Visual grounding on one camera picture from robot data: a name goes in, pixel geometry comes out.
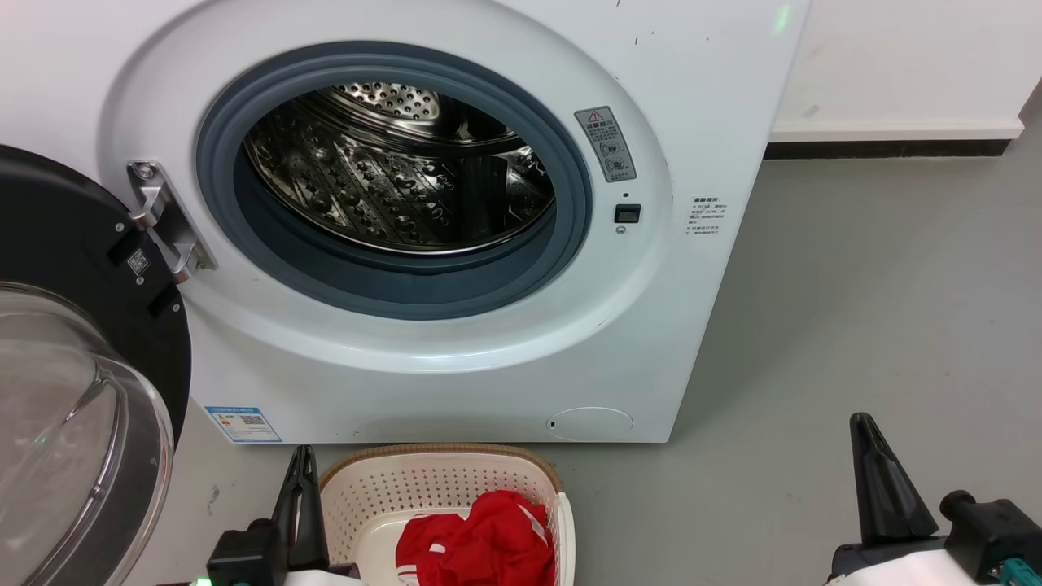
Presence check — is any blue and white energy label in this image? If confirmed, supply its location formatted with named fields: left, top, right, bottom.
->
left=204, top=405, right=282, bottom=444

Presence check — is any small printed text sticker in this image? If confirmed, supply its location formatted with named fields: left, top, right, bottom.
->
left=686, top=195, right=730, bottom=238

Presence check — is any round white filter cover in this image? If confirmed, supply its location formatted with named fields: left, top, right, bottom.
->
left=545, top=406, right=634, bottom=443

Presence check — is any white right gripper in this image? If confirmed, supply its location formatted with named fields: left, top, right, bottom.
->
left=827, top=413, right=1004, bottom=586

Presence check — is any silver metal door hinge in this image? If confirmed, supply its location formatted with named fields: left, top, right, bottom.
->
left=126, top=160, right=218, bottom=284

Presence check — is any white perforated laundry basket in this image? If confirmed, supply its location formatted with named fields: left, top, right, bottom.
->
left=319, top=444, right=576, bottom=586

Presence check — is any stainless steel washing machine drum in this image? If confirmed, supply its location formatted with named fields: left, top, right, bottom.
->
left=243, top=81, right=558, bottom=253

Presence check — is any grey rubber door gasket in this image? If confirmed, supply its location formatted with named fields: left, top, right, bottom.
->
left=195, top=41, right=593, bottom=321

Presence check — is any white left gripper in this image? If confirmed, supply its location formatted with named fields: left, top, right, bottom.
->
left=271, top=445, right=364, bottom=586

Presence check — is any white front-load washing machine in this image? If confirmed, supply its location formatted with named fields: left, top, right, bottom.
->
left=0, top=0, right=813, bottom=445

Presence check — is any grey warning sticker with triangle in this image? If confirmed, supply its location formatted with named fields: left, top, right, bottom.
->
left=575, top=106, right=637, bottom=183

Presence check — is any washing machine door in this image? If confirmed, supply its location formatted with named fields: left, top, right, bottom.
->
left=0, top=145, right=193, bottom=586

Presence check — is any black baseboard strip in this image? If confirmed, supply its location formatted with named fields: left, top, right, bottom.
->
left=764, top=139, right=1012, bottom=160

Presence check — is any red garment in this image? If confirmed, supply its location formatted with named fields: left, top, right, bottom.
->
left=396, top=490, right=557, bottom=586

